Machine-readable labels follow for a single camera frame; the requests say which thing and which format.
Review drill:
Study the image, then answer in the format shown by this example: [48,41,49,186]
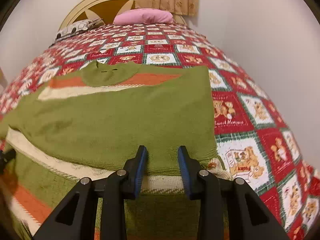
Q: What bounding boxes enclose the grey patterned pillow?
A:
[54,18,105,42]

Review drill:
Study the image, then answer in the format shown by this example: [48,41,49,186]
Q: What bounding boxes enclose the red patchwork bear bedspread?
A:
[1,24,319,239]

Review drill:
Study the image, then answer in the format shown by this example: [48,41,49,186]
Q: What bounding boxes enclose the pink pillow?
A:
[113,8,175,25]

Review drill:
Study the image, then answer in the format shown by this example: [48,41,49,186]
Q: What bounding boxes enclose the cream wooden headboard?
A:
[59,0,187,30]

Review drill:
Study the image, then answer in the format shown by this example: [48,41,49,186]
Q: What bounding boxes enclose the green knitted sweater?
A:
[0,60,233,240]

